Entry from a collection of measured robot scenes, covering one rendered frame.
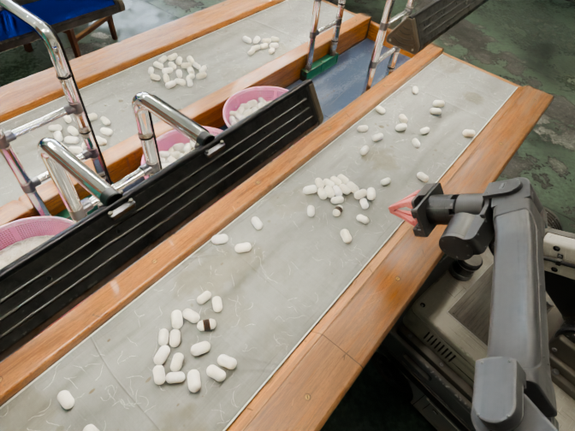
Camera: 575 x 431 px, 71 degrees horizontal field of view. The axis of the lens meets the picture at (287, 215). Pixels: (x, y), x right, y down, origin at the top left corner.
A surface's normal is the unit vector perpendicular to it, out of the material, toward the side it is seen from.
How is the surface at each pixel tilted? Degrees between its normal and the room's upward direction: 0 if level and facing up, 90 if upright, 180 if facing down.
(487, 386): 49
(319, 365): 0
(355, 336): 0
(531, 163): 0
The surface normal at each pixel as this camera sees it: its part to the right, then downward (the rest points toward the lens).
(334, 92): 0.09, -0.63
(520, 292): -0.56, -0.75
